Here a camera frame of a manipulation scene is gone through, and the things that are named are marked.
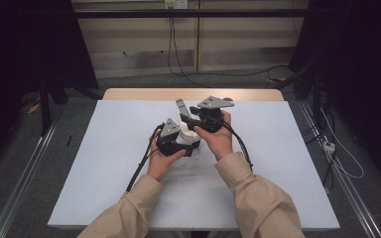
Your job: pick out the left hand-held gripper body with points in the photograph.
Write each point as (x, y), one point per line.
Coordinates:
(169, 130)

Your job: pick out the white table sheet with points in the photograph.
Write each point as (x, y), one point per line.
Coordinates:
(112, 148)

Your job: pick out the white wall socket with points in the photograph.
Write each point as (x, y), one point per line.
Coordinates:
(176, 3)

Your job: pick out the black horizontal bar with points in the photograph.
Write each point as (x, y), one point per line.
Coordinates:
(191, 13)

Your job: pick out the small dark round object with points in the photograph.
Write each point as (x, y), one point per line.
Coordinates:
(228, 98)

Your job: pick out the yellow floor tape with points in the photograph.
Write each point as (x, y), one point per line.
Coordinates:
(34, 108)

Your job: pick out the black curtain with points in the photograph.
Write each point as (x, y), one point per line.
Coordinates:
(29, 43)
(357, 66)

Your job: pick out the person's left hand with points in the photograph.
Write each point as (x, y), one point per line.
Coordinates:
(160, 165)

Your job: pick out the grey tape strip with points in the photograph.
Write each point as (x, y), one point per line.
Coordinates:
(182, 107)

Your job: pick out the small black floor item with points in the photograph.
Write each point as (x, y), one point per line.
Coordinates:
(68, 140)

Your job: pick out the white round jar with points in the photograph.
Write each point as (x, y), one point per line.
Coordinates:
(188, 135)

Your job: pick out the person's right hand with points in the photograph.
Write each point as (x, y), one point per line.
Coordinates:
(220, 142)

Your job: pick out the black metal stand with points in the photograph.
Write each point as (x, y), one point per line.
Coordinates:
(45, 105)

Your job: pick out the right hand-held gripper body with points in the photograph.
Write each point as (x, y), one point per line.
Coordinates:
(215, 102)

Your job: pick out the aluminium floor rail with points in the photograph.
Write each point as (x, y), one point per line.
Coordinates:
(23, 178)
(350, 188)

